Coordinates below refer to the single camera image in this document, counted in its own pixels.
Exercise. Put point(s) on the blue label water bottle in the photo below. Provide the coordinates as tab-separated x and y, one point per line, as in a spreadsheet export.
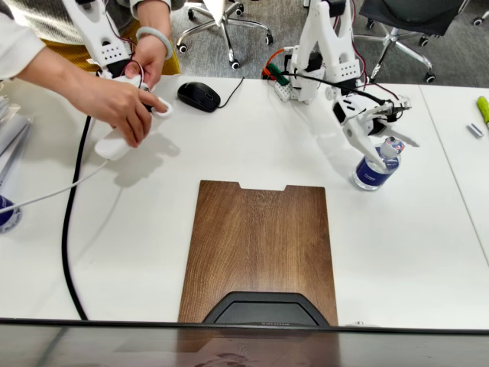
372	174

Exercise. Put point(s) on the black computer mouse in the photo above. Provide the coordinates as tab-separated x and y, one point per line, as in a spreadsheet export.
198	95

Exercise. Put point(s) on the green marker pen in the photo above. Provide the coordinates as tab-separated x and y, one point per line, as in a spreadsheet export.
483	109

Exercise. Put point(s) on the brown wooden board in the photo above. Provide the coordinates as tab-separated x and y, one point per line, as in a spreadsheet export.
256	237

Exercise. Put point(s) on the person's left hand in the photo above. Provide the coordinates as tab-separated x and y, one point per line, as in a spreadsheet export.
151	57

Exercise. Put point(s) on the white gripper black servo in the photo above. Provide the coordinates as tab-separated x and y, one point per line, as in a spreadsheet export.
358	134

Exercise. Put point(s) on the yellow skirt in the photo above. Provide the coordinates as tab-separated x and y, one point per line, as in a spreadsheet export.
65	51

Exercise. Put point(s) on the green table clamp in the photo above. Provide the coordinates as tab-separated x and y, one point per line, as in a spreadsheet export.
277	73

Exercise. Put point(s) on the white paper stack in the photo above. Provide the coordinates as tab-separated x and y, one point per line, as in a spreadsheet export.
11	134

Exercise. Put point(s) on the office chair caster leg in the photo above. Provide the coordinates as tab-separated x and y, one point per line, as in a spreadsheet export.
478	21

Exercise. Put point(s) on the small grey metal piece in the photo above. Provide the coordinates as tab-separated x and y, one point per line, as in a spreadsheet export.
475	130

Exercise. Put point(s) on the person's right forearm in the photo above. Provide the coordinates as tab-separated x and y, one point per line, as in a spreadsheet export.
49	69

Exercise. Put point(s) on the black seat office chair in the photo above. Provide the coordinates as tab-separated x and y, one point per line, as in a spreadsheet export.
412	11

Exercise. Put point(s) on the black Philips monitor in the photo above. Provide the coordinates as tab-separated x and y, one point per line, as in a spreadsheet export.
244	348

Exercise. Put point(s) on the white leader arm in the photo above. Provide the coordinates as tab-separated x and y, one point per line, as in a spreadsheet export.
107	42

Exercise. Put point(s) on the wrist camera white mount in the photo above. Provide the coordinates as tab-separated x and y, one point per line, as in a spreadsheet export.
393	109

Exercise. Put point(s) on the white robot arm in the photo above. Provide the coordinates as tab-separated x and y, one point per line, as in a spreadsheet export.
324	38

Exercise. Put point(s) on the blue and white cup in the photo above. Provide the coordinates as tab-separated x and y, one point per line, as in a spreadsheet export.
7	216

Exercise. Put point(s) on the person's left forearm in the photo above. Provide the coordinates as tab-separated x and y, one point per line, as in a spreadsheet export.
153	15

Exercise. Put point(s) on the person's right hand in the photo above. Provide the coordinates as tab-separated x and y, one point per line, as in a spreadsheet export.
122	107

